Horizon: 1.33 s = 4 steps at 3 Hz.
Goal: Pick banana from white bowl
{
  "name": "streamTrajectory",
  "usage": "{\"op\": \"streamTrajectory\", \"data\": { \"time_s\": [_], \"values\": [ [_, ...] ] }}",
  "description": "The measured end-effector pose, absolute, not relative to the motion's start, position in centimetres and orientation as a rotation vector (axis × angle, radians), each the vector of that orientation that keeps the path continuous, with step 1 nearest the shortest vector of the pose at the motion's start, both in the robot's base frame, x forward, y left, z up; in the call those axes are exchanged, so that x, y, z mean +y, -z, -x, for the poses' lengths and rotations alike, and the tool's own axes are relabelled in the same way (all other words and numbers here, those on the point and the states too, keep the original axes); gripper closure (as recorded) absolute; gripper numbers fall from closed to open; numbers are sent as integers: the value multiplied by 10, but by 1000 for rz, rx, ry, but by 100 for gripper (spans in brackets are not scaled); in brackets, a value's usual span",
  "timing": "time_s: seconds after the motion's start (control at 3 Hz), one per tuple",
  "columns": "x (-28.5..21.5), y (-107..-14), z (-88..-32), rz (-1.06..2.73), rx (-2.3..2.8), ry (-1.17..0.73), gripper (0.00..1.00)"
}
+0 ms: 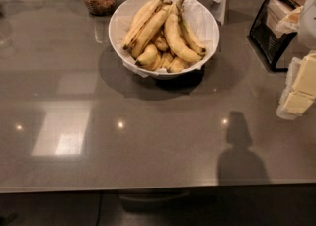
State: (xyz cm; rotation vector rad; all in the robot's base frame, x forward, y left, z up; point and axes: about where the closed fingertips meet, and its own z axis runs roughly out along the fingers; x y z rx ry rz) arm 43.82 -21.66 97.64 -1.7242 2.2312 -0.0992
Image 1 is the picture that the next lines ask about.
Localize long banana left inner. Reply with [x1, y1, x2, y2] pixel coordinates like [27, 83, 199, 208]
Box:
[130, 5, 171, 58]

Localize small banana bottom inner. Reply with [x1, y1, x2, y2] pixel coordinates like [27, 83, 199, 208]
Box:
[160, 52, 174, 69]

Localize long banana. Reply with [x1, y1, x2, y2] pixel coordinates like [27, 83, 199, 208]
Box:
[130, 5, 171, 58]
[121, 0, 164, 50]

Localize small banana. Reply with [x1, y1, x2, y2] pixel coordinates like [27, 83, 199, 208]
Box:
[135, 44, 158, 67]
[152, 32, 169, 51]
[167, 57, 188, 73]
[160, 52, 174, 69]

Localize small banana middle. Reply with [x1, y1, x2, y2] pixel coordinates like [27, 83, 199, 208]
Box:
[152, 32, 169, 51]

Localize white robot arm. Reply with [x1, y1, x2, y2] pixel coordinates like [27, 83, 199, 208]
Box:
[276, 0, 316, 120]

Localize long banana left outer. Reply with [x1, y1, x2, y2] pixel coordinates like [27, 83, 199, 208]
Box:
[121, 0, 164, 50]

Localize large banana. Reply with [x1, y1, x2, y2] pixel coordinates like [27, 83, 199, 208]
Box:
[164, 5, 203, 63]

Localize small banana bottom center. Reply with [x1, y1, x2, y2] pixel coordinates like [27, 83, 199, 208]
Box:
[167, 57, 188, 73]

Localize small banana lower left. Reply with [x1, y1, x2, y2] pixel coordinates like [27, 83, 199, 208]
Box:
[135, 44, 158, 67]

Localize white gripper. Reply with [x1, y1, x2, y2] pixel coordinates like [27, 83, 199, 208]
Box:
[276, 53, 316, 120]

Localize black wire napkin holder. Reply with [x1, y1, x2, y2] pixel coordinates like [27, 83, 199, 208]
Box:
[249, 0, 296, 72]

